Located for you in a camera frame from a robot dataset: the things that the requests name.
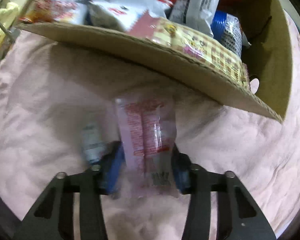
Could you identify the pink snack bar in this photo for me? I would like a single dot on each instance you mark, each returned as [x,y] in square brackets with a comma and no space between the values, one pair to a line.
[147,129]

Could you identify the yellow checkered cracker pack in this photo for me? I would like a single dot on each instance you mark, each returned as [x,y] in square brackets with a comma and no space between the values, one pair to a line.
[193,43]

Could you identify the white snack bar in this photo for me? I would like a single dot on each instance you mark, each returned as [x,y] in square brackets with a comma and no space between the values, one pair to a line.
[196,14]

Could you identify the open cardboard box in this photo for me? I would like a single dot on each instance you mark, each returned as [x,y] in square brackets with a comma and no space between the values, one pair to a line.
[269,58]

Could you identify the pink bed duvet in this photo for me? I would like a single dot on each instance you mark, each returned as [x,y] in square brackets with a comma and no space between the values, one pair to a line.
[49,90]

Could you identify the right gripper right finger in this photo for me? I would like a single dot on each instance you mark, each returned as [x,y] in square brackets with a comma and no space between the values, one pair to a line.
[238,215]

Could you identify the blue pink snack packet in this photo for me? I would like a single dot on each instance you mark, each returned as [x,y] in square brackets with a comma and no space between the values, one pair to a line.
[93,138]

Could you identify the grey blue snack bag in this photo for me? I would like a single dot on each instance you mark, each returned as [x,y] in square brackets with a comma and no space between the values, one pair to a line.
[227,31]

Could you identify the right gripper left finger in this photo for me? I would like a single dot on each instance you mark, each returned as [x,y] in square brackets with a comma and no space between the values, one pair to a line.
[71,204]

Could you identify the white yellow PanPan chip bag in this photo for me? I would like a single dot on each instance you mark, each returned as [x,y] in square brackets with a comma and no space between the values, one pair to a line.
[49,11]

